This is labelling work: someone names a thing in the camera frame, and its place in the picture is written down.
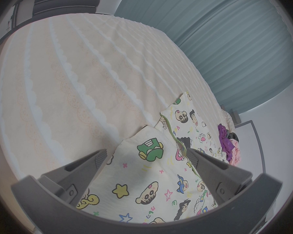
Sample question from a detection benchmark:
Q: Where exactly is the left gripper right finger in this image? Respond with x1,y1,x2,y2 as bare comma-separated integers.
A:
186,148,253,208

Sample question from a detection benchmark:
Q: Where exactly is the blue-green curtain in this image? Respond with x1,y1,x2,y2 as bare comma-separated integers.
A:
173,0,293,114
114,0,258,43

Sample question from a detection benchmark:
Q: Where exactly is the bed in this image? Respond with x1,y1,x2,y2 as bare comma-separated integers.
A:
0,12,268,226

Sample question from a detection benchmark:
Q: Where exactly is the purple satin garment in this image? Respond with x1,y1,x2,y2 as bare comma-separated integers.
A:
217,124,235,163

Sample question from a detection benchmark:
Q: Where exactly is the white printed pyjama top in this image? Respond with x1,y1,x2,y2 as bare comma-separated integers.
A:
76,90,230,225

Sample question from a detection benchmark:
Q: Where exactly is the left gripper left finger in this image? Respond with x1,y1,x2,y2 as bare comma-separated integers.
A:
38,149,107,206

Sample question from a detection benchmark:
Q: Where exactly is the cream pillow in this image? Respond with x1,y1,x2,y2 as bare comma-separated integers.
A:
222,107,235,131

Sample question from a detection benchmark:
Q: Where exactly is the pink garment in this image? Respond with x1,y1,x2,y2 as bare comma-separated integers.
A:
226,140,242,166

